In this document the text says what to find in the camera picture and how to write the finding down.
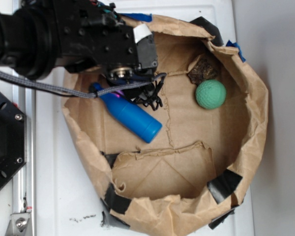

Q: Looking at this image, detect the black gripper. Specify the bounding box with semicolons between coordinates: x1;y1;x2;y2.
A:
104;24;164;111

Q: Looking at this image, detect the blue plastic bottle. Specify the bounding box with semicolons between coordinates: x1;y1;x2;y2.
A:
90;83;162;143

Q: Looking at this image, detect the white plastic tray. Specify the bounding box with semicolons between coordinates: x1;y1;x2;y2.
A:
35;0;256;236

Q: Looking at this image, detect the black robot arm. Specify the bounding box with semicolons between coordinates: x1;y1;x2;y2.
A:
0;0;164;110

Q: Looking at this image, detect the brown rough rock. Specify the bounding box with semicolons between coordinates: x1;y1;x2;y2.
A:
187;59;218;85

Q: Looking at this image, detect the brown paper bag bin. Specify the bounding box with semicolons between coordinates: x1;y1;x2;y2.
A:
62;15;268;236

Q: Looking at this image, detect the green dimpled ball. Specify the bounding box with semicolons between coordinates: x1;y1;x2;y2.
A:
195;80;227;110

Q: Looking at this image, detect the grey braided cable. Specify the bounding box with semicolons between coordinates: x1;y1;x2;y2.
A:
0;67;167;99

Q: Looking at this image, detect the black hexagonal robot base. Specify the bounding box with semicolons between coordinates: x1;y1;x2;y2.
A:
0;92;24;191

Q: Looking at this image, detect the aluminium extrusion rail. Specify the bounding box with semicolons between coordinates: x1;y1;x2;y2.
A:
12;85;36;236

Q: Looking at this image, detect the metal corner bracket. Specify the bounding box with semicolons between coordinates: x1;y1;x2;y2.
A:
5;212;32;236

